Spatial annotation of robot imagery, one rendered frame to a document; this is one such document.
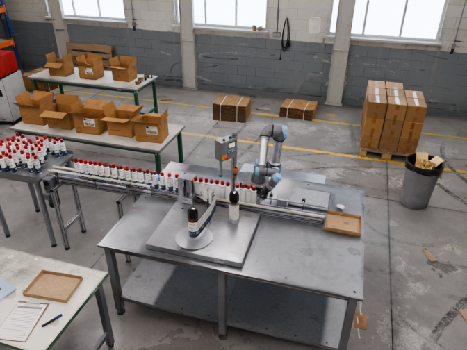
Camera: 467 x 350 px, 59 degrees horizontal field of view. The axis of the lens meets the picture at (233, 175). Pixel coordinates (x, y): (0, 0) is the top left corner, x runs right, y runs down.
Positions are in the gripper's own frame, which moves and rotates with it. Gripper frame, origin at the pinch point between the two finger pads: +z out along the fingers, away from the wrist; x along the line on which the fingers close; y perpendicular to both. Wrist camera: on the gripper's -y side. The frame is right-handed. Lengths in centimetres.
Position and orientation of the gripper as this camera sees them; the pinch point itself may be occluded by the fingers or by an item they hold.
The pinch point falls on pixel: (258, 200)
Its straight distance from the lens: 377.7
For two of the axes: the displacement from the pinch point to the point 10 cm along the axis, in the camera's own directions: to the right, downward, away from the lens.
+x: 8.3, 5.5, 0.5
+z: -4.9, 6.8, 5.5
